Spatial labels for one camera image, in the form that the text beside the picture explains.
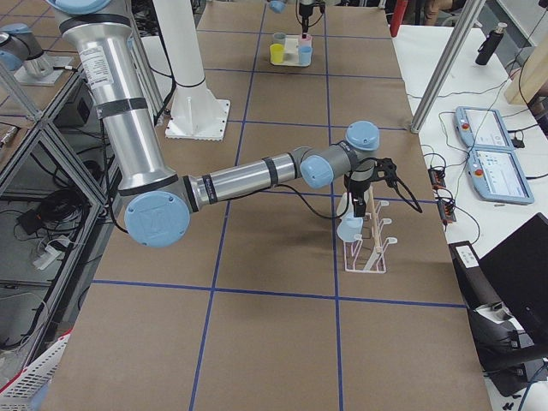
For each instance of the blue plastic cup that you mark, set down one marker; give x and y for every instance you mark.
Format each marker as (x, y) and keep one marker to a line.
(305, 55)
(349, 227)

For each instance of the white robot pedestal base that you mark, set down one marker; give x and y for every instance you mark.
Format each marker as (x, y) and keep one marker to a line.
(195, 112)

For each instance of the black bottle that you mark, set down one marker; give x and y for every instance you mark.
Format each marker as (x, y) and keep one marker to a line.
(489, 46)

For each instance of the grey plastic cup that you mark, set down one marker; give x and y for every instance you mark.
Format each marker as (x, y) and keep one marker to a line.
(279, 38)

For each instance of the pink plastic cup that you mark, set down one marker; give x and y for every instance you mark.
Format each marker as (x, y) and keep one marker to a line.
(305, 41)

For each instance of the black laptop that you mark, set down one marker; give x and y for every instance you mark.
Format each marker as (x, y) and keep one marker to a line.
(517, 270)

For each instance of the aluminium frame post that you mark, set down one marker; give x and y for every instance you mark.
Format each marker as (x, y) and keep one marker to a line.
(458, 36)

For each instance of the white plastic cup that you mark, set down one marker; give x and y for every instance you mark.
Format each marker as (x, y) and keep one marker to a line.
(344, 206)

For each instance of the white wire cup rack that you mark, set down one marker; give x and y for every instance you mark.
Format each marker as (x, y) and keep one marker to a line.
(367, 253)

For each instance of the red cylinder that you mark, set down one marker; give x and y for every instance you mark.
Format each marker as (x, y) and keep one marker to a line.
(397, 17)

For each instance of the cream plastic tray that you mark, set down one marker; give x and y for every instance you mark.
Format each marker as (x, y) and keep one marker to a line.
(291, 52)

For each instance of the teach pendant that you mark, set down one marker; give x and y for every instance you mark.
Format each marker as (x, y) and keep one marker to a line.
(481, 127)
(497, 177)

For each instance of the teach pendant near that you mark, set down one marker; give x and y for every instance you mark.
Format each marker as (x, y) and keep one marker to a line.
(497, 177)

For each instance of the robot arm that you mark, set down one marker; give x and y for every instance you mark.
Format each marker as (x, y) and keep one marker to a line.
(278, 6)
(160, 202)

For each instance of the yellow plastic cup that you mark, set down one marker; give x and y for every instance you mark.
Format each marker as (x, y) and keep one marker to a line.
(277, 54)

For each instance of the teach pendant far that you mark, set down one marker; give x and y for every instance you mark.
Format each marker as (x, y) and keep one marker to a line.
(481, 127)

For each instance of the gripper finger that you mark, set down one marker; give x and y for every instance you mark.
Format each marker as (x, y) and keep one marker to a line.
(359, 205)
(304, 28)

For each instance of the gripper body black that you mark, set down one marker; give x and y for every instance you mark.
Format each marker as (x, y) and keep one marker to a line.
(359, 191)
(305, 10)

